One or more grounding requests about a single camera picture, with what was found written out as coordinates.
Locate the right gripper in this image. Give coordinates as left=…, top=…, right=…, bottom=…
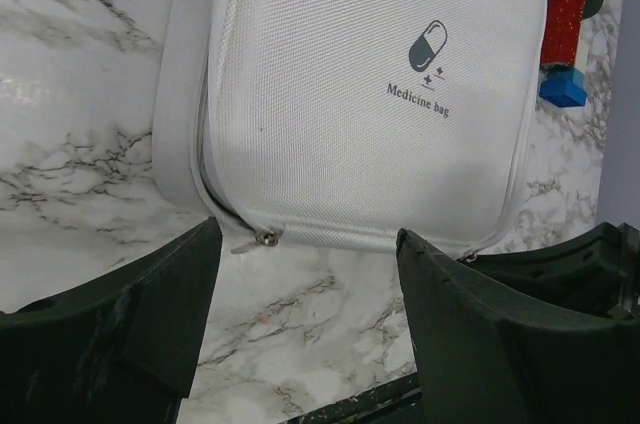
left=396, top=223, right=639, bottom=423

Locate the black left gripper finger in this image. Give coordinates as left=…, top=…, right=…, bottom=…
left=1, top=218, right=222, bottom=423

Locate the grey medicine kit case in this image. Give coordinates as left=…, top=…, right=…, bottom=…
left=152, top=0, right=547, bottom=257

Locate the blue toy brick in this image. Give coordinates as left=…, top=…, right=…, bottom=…
left=539, top=68, right=587, bottom=108

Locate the red toy microphone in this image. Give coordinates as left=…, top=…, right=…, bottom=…
left=540, top=0, right=586, bottom=69

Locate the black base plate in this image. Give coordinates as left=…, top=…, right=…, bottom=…
left=286, top=372, right=427, bottom=424

